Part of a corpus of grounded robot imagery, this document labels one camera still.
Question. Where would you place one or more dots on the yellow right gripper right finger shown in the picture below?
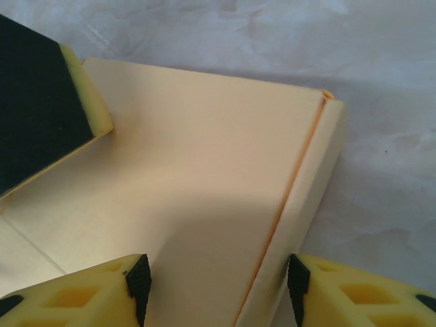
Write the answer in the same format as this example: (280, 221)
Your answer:
(368, 299)

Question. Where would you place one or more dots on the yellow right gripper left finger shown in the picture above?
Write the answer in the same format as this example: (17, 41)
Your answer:
(51, 299)

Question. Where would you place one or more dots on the orange paper box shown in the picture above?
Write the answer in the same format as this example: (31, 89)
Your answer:
(204, 163)

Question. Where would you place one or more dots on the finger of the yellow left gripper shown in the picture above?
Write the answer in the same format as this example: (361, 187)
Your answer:
(37, 112)

